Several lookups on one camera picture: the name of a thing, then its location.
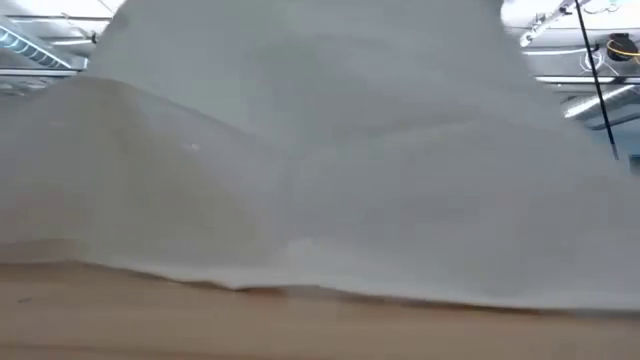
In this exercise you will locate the white cloth napkin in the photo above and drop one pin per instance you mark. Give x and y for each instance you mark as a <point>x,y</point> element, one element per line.
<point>320,150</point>

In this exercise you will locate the long ceiling light rail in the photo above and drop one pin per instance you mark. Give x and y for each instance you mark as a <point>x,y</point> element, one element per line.
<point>575,79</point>

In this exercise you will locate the round silver ceiling duct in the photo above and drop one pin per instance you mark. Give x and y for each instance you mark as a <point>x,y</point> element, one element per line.
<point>600,102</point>

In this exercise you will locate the grey ribbed ceiling duct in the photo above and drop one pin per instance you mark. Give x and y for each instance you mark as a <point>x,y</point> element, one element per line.
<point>30,50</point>

